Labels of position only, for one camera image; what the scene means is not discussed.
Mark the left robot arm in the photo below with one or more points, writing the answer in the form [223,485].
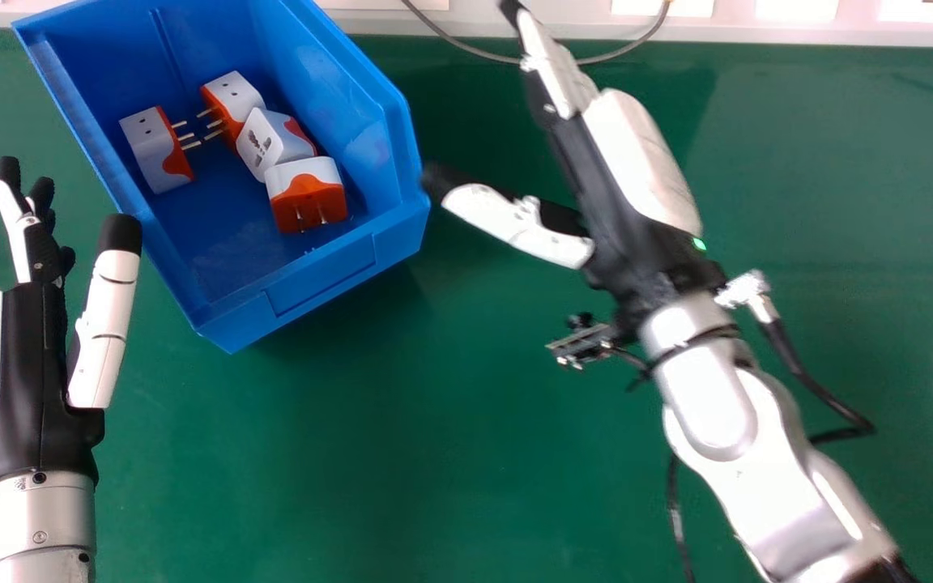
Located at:
[37,526]

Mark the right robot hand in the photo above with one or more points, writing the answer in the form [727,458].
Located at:
[628,202]

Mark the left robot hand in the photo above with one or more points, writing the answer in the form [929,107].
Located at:
[25,380]

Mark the blue plastic bin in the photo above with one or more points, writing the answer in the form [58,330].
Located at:
[215,162]

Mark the white-and-orange plug adapter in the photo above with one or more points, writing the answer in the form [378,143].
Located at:
[232,105]
[157,151]
[272,144]
[306,194]

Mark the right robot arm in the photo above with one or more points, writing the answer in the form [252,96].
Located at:
[758,437]

